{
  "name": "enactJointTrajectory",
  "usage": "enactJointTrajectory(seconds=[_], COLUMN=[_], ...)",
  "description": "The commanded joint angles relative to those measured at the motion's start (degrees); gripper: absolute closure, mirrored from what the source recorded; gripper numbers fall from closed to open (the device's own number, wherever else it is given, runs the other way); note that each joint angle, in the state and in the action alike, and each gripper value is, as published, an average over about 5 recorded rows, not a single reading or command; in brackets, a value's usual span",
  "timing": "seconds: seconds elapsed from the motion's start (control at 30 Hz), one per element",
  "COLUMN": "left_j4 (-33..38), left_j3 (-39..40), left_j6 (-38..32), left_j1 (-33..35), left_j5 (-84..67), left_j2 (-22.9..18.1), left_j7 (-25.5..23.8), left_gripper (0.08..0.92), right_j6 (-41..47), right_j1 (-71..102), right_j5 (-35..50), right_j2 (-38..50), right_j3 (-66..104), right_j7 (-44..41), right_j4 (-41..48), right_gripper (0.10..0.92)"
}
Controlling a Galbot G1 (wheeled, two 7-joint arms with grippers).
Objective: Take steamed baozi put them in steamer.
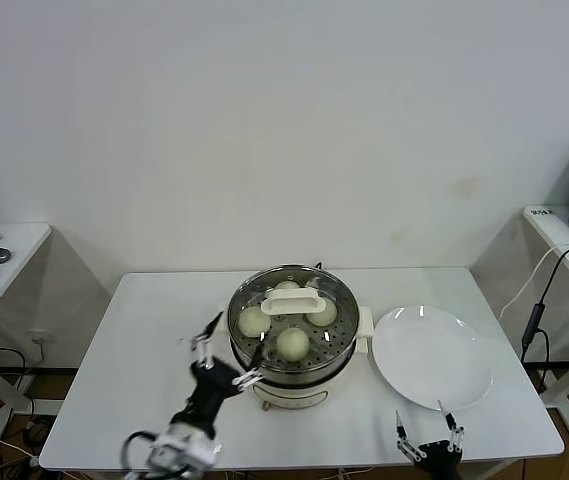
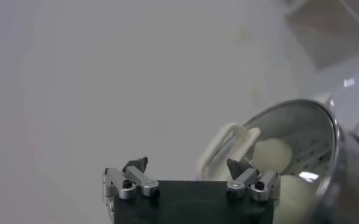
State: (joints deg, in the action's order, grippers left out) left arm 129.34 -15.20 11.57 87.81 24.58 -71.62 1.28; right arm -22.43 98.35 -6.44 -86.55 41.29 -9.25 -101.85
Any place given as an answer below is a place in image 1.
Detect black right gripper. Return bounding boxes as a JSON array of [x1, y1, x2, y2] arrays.
[[394, 399, 466, 480]]

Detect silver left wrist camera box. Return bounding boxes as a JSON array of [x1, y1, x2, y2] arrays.
[[152, 433, 223, 471]]

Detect white laptop cable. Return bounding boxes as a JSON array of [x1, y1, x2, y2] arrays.
[[498, 239, 569, 321]]

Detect steel perforated steamer basket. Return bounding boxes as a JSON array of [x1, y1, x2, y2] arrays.
[[226, 264, 360, 384]]

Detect white side table with label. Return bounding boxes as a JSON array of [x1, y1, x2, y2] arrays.
[[521, 204, 569, 436]]

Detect black floor cable bundle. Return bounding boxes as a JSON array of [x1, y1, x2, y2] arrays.
[[23, 419, 55, 451]]

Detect white floor cable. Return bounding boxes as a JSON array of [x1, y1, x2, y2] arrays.
[[0, 422, 40, 459]]

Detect glass lid with white handle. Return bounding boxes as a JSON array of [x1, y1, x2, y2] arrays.
[[227, 265, 360, 370]]

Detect white round plate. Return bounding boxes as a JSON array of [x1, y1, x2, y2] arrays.
[[371, 304, 494, 412]]

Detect black cable with adapter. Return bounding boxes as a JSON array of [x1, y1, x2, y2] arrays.
[[518, 242, 569, 394]]

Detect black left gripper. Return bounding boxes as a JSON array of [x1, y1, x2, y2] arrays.
[[172, 310, 269, 427]]

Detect white electric cooker base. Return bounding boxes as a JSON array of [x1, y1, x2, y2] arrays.
[[211, 303, 375, 412]]

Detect white side table with mouse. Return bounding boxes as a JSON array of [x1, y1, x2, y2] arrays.
[[0, 222, 51, 444]]

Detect white wall outlet with plug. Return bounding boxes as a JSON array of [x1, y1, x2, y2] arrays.
[[27, 328, 58, 361]]

